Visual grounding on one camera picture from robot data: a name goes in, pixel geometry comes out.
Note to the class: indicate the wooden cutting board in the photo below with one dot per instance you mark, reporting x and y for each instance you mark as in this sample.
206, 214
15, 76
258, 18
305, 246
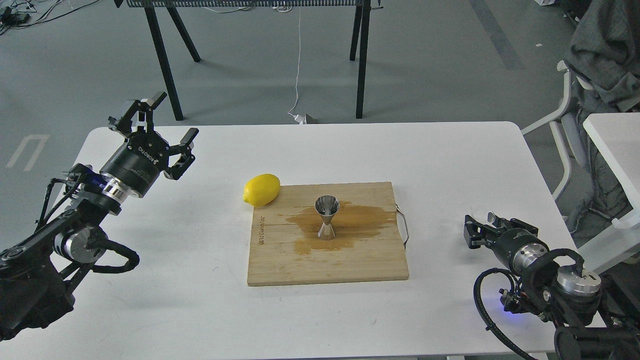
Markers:
285, 248

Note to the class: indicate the steel double jigger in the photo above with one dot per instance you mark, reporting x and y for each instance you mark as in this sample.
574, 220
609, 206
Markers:
327, 207

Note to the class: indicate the white side table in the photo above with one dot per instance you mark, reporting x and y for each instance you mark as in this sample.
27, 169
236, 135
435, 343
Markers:
617, 137

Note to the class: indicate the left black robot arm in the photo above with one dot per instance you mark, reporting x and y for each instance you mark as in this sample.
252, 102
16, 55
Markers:
39, 274

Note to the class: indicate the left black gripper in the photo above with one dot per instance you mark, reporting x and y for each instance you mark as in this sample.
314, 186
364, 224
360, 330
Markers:
144, 153

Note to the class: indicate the yellow lemon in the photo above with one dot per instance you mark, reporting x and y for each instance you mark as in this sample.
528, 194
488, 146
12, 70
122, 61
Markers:
261, 190

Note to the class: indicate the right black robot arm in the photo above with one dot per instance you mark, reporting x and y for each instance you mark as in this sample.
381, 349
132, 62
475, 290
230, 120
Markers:
593, 317

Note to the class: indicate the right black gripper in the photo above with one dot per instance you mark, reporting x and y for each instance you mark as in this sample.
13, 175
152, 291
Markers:
514, 242

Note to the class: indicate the person in grey hoodie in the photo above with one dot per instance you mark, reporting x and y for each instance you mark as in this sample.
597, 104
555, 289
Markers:
604, 50

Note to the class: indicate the white office chair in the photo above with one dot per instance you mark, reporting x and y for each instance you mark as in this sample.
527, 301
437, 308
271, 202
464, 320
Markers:
563, 123

